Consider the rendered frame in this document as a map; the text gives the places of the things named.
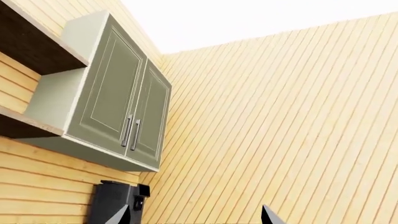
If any dark wooden wall shelf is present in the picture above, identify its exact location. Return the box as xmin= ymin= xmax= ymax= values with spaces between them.
xmin=0 ymin=0 xmax=91 ymax=76
xmin=0 ymin=106 xmax=65 ymax=140

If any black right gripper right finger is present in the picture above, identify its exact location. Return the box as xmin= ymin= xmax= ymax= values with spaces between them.
xmin=261 ymin=204 xmax=286 ymax=224

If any silver bar door handle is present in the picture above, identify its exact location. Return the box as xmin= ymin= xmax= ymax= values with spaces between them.
xmin=129 ymin=119 xmax=142 ymax=151
xmin=120 ymin=114 xmax=134 ymax=147

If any grey-green wall cabinet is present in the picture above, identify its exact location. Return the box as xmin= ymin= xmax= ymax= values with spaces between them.
xmin=16 ymin=9 xmax=173 ymax=173

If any black coffee machine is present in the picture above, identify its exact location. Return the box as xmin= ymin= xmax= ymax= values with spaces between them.
xmin=88 ymin=179 xmax=150 ymax=224

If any grey-green panelled cabinet door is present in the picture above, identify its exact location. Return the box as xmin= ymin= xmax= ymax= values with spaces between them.
xmin=67 ymin=12 xmax=147 ymax=157
xmin=126 ymin=60 xmax=173 ymax=169

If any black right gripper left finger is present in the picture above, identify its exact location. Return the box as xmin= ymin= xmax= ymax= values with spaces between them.
xmin=103 ymin=203 xmax=131 ymax=224

